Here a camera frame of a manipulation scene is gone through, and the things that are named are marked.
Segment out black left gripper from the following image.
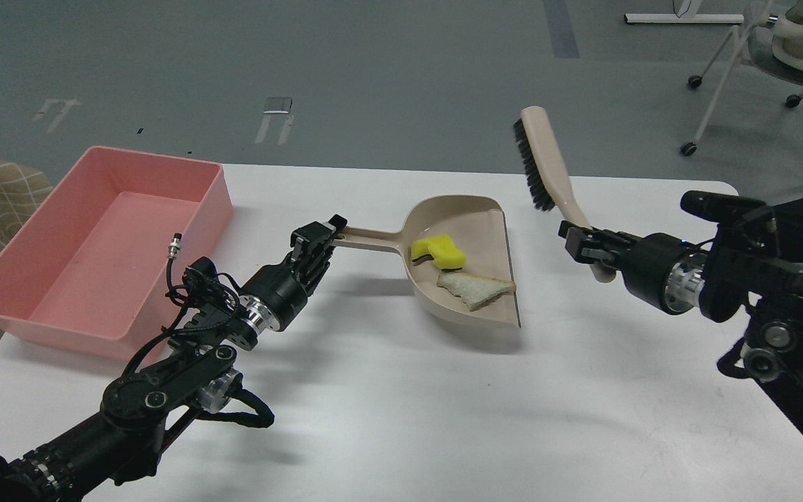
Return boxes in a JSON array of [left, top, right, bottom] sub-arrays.
[[241, 214, 348, 333]]

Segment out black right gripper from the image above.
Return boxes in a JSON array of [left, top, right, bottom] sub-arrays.
[[558, 220, 708, 315]]

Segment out beige hand brush black bristles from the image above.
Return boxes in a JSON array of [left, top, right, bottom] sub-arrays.
[[512, 106, 617, 284]]

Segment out beige plastic dustpan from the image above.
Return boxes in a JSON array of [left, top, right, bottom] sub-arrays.
[[334, 195, 521, 328]]

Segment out slice of white bread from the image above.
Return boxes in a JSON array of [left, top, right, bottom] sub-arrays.
[[436, 271, 517, 312]]

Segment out yellow sponge piece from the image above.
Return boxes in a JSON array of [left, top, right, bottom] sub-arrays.
[[410, 233, 466, 271]]

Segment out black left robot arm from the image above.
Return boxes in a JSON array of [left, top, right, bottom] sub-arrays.
[[0, 214, 347, 501]]

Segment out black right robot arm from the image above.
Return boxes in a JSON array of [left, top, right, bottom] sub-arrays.
[[558, 190, 803, 436]]

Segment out pink plastic bin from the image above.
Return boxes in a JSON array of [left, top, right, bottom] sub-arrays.
[[0, 146, 234, 362]]

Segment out grey floor plate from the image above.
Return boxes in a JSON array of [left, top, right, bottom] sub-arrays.
[[262, 96, 293, 115]]

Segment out white table leg base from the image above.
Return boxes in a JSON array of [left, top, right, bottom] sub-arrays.
[[622, 13, 744, 24]]

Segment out white rolling chair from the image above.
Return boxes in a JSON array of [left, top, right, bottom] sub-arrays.
[[679, 1, 803, 157]]

